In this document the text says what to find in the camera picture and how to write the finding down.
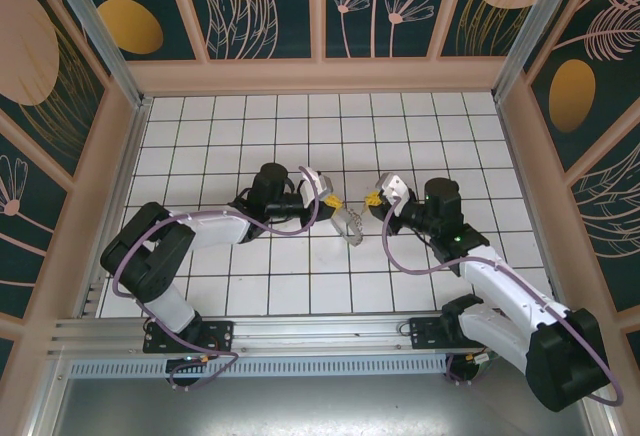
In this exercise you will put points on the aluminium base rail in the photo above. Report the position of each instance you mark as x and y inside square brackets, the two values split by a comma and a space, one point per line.
[320, 331]

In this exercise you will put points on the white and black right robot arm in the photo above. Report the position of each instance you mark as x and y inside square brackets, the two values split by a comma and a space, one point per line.
[505, 286]

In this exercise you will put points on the oval steel plate with split rings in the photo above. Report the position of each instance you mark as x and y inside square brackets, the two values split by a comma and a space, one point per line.
[345, 223]

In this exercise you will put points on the grey metal panel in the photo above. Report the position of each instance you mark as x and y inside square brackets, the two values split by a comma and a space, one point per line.
[320, 411]

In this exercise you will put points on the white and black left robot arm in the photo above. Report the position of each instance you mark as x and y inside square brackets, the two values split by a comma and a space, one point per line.
[215, 226]

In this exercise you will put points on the aluminium left frame post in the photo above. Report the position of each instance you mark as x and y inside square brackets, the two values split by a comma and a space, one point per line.
[97, 31]

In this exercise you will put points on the aluminium right frame post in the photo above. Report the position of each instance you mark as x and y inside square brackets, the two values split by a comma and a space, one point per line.
[525, 31]

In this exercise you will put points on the aluminium frame post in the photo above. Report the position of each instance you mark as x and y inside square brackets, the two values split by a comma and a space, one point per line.
[525, 31]
[97, 31]

